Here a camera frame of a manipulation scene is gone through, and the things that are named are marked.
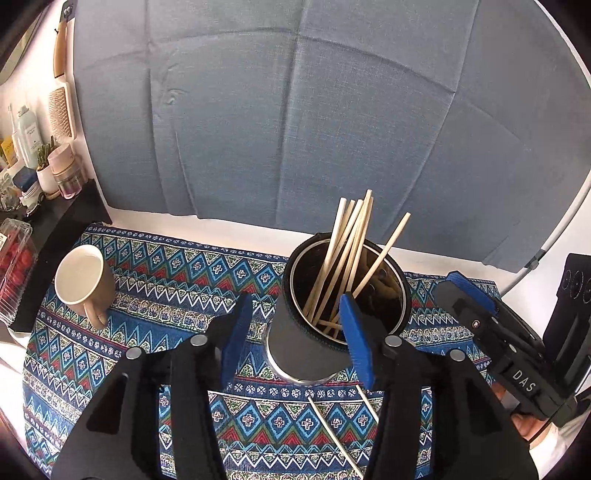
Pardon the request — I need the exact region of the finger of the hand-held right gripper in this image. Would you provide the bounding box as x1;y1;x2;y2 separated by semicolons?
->
434;270;509;352

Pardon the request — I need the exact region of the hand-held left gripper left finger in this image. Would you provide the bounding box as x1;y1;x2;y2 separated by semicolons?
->
51;293;254;480

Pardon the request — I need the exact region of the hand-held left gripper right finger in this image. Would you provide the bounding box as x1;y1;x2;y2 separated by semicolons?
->
339;293;539;480

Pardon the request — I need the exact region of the black cylindrical utensil holder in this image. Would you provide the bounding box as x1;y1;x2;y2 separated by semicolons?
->
265;233;409;384

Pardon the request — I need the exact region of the pale bamboo chopstick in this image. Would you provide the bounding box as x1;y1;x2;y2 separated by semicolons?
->
355;385;382;423
306;393;365;478

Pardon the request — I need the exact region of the bunch of wooden chopsticks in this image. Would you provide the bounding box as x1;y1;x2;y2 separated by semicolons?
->
302;189;411;342

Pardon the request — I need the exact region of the person's right hand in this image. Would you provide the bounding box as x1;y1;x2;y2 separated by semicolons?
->
490;385;552;446

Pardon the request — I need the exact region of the blue patterned table cloth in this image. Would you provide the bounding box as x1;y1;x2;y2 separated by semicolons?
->
21;222;502;480

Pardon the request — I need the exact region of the metal backdrop stand pole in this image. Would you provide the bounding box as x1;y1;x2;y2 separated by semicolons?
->
501;171;591;296

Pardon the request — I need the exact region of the beige ceramic mug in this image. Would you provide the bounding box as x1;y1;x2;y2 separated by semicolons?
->
54;244;115;330

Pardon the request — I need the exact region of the grey-blue backdrop cloth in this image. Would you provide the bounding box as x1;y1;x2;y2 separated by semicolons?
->
73;0;591;278

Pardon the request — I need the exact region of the clear box of strawberries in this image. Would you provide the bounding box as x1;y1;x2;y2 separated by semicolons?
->
0;218;38;324

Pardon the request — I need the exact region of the pink lidded jar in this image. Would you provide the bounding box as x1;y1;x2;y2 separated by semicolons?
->
48;143;88;200

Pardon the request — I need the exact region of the small potted succulent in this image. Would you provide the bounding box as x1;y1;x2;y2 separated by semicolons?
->
36;136;61;195

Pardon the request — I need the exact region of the blue and white small box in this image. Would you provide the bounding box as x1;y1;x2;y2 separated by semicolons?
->
16;168;44;213

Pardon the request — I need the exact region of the wooden paddle hairbrush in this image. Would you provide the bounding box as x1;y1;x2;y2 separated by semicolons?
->
47;80;77;141

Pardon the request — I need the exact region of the white pump bottle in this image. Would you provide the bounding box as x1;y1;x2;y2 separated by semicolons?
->
14;105;44;167

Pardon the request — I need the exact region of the wooden brush handle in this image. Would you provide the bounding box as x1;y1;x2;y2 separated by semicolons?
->
53;18;72;79

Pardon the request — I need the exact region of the oval wall mirror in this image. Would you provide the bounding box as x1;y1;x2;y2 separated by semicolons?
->
0;9;49;86

